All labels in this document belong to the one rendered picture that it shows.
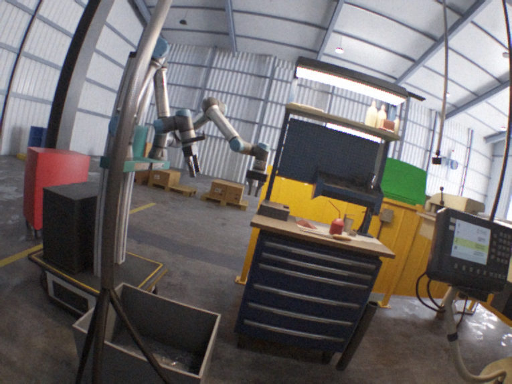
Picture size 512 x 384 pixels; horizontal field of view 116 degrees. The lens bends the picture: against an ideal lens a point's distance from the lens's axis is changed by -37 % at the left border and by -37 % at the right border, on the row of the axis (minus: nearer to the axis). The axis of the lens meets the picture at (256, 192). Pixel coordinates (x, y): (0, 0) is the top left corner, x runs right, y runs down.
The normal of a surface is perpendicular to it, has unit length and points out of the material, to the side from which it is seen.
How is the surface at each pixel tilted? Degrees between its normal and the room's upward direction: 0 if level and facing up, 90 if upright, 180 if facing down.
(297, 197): 90
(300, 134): 90
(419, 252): 90
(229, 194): 90
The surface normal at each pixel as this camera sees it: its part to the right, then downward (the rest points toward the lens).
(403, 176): -0.02, 0.01
